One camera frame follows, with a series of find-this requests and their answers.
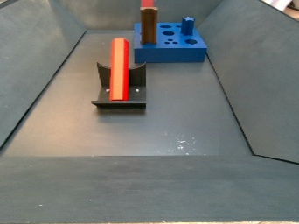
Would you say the red hexagon prism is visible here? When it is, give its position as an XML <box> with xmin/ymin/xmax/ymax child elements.
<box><xmin>109</xmin><ymin>38</ymin><xmax>128</xmax><ymax>101</ymax></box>

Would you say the black curved holder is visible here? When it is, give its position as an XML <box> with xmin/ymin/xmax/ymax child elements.
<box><xmin>90</xmin><ymin>64</ymin><xmax>145</xmax><ymax>109</ymax></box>

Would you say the blue shape sorter block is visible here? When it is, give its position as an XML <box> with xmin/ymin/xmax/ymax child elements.
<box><xmin>134</xmin><ymin>23</ymin><xmax>206</xmax><ymax>63</ymax></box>

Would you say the blue star peg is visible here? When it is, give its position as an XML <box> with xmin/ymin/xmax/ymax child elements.
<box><xmin>181</xmin><ymin>17</ymin><xmax>194</xmax><ymax>36</ymax></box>

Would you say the brown notched peg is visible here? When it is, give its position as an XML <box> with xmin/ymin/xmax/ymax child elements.
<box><xmin>140</xmin><ymin>7</ymin><xmax>157</xmax><ymax>45</ymax></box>

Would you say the red square peg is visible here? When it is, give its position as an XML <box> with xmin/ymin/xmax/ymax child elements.
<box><xmin>141</xmin><ymin>0</ymin><xmax>154</xmax><ymax>7</ymax></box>

